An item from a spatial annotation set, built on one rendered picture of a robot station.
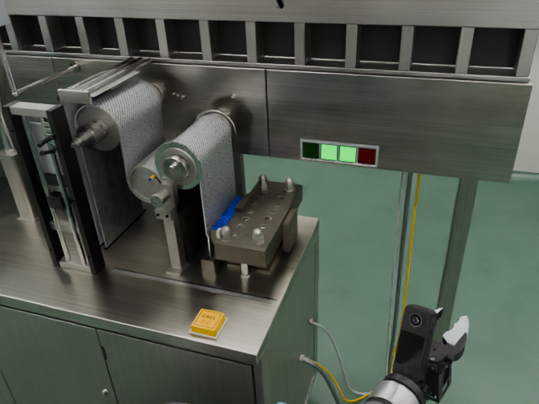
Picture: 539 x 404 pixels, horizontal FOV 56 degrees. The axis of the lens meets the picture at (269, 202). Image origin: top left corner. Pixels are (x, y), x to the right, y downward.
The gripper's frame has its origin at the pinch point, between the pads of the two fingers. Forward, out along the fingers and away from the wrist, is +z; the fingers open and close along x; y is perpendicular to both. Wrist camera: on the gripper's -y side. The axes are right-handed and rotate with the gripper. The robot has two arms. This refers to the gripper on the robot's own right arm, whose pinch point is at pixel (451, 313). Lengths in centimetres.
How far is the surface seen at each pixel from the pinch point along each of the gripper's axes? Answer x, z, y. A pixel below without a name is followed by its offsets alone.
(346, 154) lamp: -55, 55, -2
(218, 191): -82, 22, 1
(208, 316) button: -64, -5, 23
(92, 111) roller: -104, 2, -30
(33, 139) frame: -111, -14, -26
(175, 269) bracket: -88, 4, 21
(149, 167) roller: -92, 7, -12
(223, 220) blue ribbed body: -79, 20, 9
